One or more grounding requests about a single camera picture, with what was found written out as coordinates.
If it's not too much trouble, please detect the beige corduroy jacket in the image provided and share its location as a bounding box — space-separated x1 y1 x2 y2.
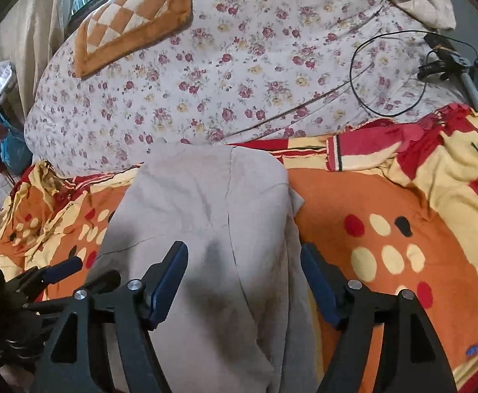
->
90 144 319 392

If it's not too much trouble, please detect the orange red yellow blanket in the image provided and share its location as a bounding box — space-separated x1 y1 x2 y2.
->
0 104 478 392

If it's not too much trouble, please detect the blue plastic bag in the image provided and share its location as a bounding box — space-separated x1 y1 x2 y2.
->
0 111 32 176

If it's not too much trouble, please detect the black clamp device with pole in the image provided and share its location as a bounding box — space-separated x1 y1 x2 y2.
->
417 33 478 111

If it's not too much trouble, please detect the beige curtain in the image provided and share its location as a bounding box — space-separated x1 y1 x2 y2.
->
0 0 73 121

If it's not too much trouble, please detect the white floral quilt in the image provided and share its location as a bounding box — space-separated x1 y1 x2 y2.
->
24 0 460 176

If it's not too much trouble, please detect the orange checkered cushion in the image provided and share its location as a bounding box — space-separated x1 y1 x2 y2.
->
75 0 193 78

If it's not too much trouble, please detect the black cable on bed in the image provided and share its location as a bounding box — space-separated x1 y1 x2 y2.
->
348 28 478 118

